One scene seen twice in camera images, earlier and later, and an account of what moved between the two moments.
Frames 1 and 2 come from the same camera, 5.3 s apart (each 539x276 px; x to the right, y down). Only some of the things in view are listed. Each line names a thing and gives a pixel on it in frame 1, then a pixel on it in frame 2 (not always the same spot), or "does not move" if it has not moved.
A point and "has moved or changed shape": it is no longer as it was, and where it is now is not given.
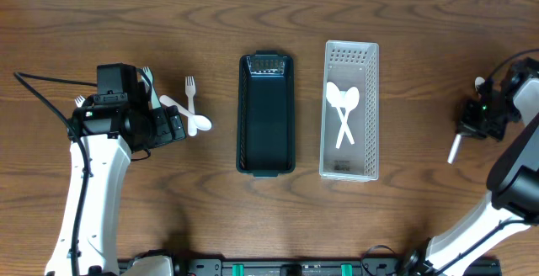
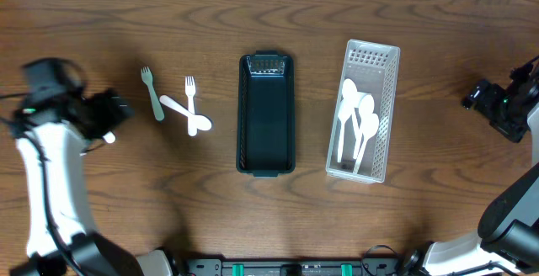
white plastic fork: (189, 85) does not move
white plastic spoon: (351, 99) has moved or changed shape
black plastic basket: (265, 114) does not move
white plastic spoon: (333, 97) -> (349, 92)
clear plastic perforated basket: (349, 129) has moved or changed shape
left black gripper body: (169, 124) -> (111, 110)
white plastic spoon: (478, 81) has moved or changed shape
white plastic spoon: (454, 148) -> (365, 107)
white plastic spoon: (200, 122) does not move
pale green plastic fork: (156, 101) does not move
